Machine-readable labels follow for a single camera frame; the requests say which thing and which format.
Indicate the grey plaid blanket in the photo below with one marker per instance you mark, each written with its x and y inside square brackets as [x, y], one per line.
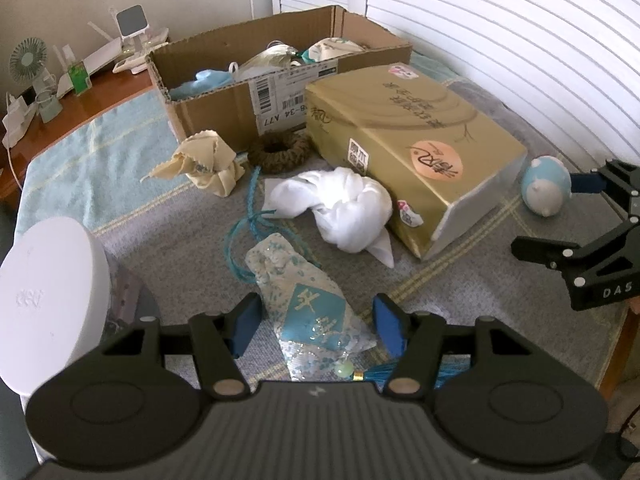
[500, 310]

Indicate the small green desk fan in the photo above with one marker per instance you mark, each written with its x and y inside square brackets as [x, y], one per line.
[30, 62]

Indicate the brown cardboard box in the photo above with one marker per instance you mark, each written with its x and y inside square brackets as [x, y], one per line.
[210, 120]

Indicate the wooden nightstand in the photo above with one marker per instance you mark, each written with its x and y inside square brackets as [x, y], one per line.
[100, 90]

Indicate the blue bear plush toy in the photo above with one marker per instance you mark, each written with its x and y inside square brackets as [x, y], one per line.
[542, 187]

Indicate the clear jar with white lid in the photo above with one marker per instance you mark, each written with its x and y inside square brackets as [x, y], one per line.
[45, 285]

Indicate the pale green cup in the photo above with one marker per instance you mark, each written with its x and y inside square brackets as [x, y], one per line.
[49, 107]

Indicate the white power strip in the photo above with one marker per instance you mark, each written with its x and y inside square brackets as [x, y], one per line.
[17, 127]

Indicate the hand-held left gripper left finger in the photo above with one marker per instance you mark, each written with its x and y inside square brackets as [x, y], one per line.
[245, 322]

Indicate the brown braided scrunchie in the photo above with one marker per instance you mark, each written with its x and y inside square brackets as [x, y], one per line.
[292, 152]

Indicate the white charger plug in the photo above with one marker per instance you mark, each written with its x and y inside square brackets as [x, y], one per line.
[17, 105]

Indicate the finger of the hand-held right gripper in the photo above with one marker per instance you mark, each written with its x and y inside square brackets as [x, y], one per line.
[550, 252]
[587, 183]

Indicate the floral sachet with teal tassel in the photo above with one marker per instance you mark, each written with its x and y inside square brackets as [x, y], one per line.
[305, 300]

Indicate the white cloth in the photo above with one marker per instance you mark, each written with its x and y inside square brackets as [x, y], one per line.
[345, 210]

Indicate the blue face mask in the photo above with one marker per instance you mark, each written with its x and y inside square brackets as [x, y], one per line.
[205, 82]

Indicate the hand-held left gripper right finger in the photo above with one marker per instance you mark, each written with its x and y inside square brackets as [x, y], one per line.
[390, 325]

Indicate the small green bottle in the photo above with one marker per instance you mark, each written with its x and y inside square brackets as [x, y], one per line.
[80, 79]

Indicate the white phone stand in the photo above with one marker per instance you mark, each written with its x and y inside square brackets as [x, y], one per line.
[131, 19]

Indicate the gold tissue pack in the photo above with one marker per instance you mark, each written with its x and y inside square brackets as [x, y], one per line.
[400, 150]

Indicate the wooden frame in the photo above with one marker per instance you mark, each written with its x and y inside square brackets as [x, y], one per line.
[615, 350]

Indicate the beige cloth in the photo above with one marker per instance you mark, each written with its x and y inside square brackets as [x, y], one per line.
[210, 165]

